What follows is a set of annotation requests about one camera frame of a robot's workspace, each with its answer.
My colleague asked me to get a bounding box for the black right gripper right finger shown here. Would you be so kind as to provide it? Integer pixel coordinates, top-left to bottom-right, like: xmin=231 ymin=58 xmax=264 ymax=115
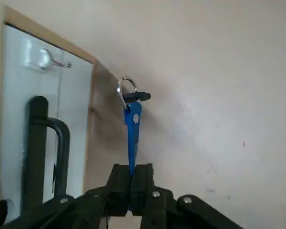
xmin=130 ymin=163 xmax=244 ymax=229

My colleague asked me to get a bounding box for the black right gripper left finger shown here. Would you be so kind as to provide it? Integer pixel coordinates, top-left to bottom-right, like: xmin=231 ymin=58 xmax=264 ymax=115
xmin=0 ymin=163 xmax=133 ymax=229

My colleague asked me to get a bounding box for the black key with blue strap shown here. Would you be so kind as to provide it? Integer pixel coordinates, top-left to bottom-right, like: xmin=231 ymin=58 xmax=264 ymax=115
xmin=116 ymin=76 xmax=152 ymax=176

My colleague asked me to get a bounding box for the clear adhesive metal hook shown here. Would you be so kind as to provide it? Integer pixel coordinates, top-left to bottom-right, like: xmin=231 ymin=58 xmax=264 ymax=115
xmin=21 ymin=39 xmax=72 ymax=72

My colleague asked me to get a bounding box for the white glass door panel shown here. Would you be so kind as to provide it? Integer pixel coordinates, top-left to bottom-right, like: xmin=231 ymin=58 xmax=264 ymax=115
xmin=0 ymin=22 xmax=95 ymax=226

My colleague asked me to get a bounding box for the black door handle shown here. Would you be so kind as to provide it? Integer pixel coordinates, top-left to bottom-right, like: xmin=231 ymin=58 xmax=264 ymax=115
xmin=21 ymin=95 xmax=71 ymax=212

